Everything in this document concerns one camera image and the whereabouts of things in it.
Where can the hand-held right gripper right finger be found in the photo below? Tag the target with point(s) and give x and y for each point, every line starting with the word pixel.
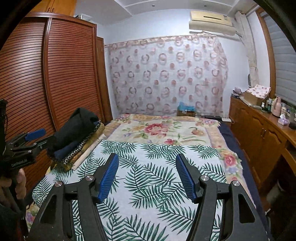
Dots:
pixel 186 178

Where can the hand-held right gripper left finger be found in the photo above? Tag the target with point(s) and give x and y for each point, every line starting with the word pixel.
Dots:
pixel 108 178

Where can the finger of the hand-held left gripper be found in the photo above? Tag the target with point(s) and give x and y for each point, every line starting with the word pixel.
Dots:
pixel 41 143
pixel 37 134

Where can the black printed t-shirt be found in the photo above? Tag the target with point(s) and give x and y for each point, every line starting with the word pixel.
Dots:
pixel 74 129

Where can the person's left forearm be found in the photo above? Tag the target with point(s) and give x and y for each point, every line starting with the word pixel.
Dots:
pixel 9 220

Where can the person's left hand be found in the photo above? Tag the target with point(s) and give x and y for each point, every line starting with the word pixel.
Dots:
pixel 22 185

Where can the brown louvred wooden wardrobe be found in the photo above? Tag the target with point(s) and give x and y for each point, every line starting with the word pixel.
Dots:
pixel 46 81

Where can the floral blanket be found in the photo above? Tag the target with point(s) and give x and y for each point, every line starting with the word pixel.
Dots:
pixel 157 129

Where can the navy bed sheet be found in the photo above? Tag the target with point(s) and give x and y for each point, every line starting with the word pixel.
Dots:
pixel 245 166

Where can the small white charger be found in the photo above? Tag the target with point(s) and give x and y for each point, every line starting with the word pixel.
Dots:
pixel 226 119

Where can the blue plastic item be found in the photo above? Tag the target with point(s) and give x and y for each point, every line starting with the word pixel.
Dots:
pixel 186 106

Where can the wooden sideboard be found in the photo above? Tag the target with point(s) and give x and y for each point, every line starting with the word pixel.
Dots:
pixel 259 134

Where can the circle patterned sheer curtain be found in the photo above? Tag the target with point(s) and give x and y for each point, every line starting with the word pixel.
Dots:
pixel 166 76

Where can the dark green bottle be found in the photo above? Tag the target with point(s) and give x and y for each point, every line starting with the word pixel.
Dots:
pixel 268 105

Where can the tissue box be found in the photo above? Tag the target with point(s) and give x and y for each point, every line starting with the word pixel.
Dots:
pixel 282 120

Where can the floral dotted cloth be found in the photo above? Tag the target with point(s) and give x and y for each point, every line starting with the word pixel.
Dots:
pixel 259 90

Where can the pink bottle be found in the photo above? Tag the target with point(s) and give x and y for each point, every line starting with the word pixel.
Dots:
pixel 276 106

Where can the small round mirror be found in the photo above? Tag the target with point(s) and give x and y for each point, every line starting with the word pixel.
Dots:
pixel 249 79

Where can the clear plastic storage box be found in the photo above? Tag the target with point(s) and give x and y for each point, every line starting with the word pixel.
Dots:
pixel 80 16

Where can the light wooden overhead cabinet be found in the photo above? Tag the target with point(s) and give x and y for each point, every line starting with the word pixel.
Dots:
pixel 60 7

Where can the beige tied window curtain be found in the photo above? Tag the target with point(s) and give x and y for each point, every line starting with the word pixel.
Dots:
pixel 251 46

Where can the grey window blind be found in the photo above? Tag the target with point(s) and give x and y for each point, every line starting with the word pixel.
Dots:
pixel 284 60

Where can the beige wall air conditioner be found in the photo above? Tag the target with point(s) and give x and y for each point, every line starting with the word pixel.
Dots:
pixel 210 22

